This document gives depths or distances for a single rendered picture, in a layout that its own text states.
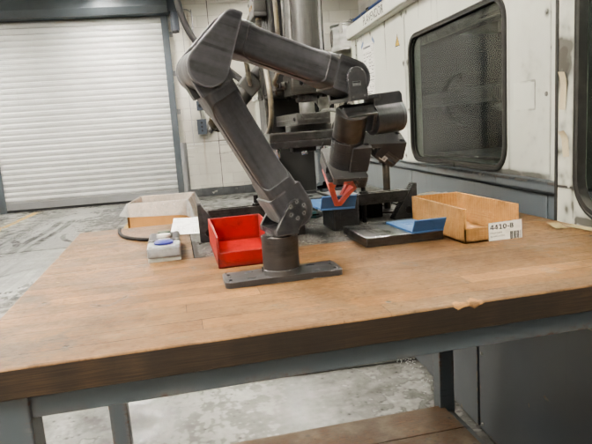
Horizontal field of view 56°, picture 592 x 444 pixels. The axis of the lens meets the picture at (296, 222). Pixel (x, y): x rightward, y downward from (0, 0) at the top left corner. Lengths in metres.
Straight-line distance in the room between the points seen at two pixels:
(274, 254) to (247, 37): 0.34
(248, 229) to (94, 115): 9.42
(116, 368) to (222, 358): 0.13
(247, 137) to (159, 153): 9.63
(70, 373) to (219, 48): 0.49
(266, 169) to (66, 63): 9.95
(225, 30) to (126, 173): 9.75
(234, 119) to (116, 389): 0.43
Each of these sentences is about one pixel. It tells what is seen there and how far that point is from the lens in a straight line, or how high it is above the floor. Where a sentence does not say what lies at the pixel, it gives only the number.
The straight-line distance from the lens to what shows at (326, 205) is 1.10.
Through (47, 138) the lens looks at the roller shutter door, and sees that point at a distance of 10.84.
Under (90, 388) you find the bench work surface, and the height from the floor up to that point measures 0.85.
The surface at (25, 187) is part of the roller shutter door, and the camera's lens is 10.98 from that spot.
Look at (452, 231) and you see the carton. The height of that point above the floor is 0.92.
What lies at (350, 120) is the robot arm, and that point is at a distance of 0.97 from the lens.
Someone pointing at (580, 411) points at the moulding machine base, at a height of 0.42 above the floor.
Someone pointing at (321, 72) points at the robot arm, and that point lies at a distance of 0.95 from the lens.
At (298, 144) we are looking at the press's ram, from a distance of 1.31.
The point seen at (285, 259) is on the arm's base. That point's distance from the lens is 0.93.
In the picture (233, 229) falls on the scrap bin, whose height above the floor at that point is 0.93.
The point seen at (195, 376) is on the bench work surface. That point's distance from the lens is 0.77.
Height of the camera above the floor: 1.15
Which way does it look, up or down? 10 degrees down
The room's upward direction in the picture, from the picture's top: 4 degrees counter-clockwise
